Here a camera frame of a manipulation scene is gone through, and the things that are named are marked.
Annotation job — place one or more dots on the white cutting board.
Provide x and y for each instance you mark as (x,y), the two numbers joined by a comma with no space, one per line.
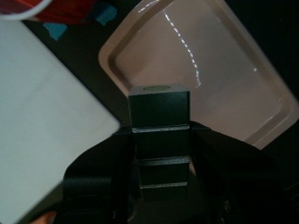
(42,116)

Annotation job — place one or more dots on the pink rectangular plastic plate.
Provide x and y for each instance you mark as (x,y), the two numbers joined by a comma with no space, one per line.
(217,67)

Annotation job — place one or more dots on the blue tape piece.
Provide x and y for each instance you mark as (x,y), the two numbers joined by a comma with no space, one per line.
(104,13)
(54,30)

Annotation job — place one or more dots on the red toy with white rim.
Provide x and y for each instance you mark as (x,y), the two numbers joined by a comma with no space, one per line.
(46,10)

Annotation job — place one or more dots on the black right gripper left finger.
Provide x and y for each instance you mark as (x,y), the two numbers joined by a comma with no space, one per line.
(93,180)

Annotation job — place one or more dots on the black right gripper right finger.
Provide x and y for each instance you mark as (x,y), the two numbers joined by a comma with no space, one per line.
(237,180)

